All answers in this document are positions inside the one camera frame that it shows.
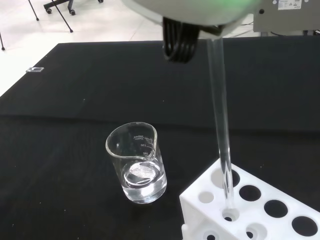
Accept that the black white-plated robot hand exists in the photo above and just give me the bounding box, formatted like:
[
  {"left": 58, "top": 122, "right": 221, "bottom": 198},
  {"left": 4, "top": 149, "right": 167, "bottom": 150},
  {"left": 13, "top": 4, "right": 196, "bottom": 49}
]
[{"left": 119, "top": 0, "right": 262, "bottom": 64}]

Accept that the white test tube rack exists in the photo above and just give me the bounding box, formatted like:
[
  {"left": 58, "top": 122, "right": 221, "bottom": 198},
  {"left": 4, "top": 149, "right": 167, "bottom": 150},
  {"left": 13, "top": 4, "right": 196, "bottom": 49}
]
[{"left": 179, "top": 163, "right": 320, "bottom": 240}]

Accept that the grey equipment cabinet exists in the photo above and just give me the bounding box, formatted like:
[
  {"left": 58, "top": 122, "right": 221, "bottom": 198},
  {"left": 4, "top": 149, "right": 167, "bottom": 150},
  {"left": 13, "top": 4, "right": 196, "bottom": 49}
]
[{"left": 252, "top": 0, "right": 320, "bottom": 33}]

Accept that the black wheeled chair base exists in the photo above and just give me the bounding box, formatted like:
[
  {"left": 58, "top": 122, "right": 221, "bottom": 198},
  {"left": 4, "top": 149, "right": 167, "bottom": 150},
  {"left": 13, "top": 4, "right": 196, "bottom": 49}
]
[{"left": 43, "top": 0, "right": 105, "bottom": 16}]

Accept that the black table cloth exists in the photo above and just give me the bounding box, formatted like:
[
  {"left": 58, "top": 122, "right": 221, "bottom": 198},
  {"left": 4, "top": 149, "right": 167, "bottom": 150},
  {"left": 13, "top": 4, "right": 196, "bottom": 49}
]
[{"left": 0, "top": 39, "right": 320, "bottom": 240}]

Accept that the clear plastic cloth clip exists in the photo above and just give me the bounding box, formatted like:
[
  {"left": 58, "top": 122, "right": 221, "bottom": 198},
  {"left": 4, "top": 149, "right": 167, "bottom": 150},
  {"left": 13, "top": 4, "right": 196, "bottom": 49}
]
[{"left": 25, "top": 66, "right": 45, "bottom": 74}]

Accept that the clear glass beaker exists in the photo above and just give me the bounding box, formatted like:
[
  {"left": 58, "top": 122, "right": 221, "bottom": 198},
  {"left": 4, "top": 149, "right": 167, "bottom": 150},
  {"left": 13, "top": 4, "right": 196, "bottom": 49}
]
[{"left": 105, "top": 121, "right": 168, "bottom": 205}]

